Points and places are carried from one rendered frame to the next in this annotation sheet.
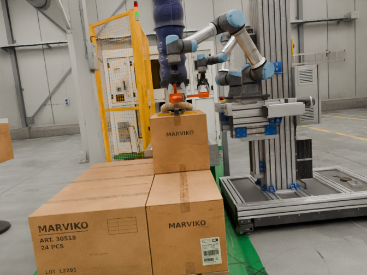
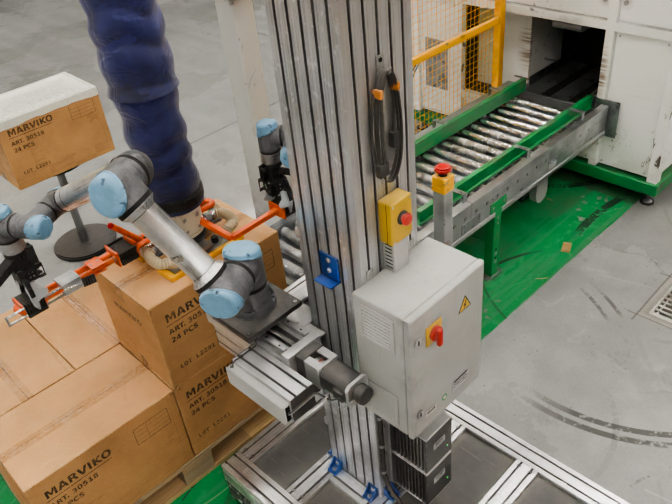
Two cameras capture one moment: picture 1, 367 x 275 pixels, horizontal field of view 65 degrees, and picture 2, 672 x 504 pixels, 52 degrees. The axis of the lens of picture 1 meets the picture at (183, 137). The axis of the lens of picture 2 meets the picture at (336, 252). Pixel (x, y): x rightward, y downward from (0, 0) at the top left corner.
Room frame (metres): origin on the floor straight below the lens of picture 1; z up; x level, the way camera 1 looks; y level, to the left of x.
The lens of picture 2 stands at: (1.31, -2.02, 2.45)
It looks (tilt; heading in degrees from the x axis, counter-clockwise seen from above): 36 degrees down; 50
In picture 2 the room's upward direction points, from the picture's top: 7 degrees counter-clockwise
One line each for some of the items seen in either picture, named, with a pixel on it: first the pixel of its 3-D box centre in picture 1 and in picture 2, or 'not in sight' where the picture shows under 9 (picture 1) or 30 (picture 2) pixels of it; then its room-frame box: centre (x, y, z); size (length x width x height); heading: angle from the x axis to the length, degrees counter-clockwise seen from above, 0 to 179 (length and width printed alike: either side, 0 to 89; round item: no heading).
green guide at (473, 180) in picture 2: not in sight; (520, 154); (4.20, -0.23, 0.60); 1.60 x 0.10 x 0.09; 0
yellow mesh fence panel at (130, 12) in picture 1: (120, 104); not in sight; (3.67, 0.76, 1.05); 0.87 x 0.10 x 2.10; 52
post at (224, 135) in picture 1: (224, 143); (443, 271); (3.25, -0.46, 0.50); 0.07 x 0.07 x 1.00; 0
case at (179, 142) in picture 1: (179, 138); (196, 288); (2.30, 0.03, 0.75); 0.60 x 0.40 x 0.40; 1
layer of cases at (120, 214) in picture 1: (143, 202); (120, 365); (2.00, 0.33, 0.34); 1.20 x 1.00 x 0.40; 0
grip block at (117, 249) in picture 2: not in sight; (122, 250); (2.06, 0.03, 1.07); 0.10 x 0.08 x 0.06; 92
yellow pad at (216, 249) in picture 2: (188, 109); (200, 250); (2.32, -0.06, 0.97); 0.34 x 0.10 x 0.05; 2
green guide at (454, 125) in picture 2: not in sight; (440, 128); (4.20, 0.31, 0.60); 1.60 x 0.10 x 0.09; 0
